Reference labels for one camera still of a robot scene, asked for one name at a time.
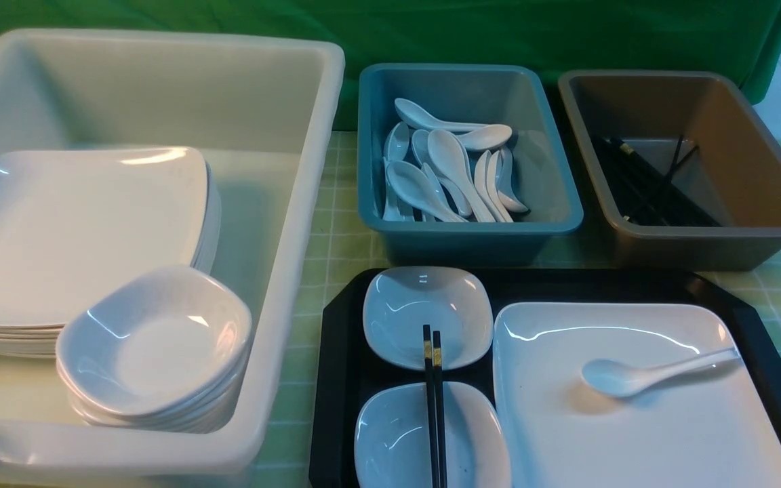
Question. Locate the white bowl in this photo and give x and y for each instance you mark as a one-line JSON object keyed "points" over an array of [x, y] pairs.
{"points": [[391, 447], [400, 301]]}

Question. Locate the black chopstick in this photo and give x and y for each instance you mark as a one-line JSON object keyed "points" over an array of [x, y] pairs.
{"points": [[431, 405], [440, 415]]}

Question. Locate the white ceramic spoon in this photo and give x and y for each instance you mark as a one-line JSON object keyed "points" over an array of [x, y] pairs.
{"points": [[619, 380]]}

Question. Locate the large white square plate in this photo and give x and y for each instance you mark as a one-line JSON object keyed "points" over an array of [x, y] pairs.
{"points": [[709, 429]]}

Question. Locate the stack of white square plates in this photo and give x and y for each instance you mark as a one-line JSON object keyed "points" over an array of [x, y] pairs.
{"points": [[76, 225]]}

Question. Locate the stack of white bowls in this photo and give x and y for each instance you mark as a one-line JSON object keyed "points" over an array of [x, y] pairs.
{"points": [[166, 351]]}

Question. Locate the black serving tray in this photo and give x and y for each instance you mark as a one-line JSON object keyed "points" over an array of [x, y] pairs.
{"points": [[349, 373]]}

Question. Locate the large white plastic tub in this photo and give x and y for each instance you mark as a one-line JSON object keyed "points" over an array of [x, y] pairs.
{"points": [[261, 111]]}

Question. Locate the pile of white spoons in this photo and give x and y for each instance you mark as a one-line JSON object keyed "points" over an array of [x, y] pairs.
{"points": [[447, 171]]}

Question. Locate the teal plastic bin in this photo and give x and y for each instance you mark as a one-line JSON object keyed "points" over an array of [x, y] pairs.
{"points": [[468, 93]]}

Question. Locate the pile of black chopsticks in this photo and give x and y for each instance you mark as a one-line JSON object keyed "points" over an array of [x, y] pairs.
{"points": [[643, 195]]}

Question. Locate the brown plastic bin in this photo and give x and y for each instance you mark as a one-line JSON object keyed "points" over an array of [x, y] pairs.
{"points": [[735, 177]]}

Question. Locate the green backdrop cloth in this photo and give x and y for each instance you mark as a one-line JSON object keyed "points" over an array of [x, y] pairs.
{"points": [[740, 40]]}

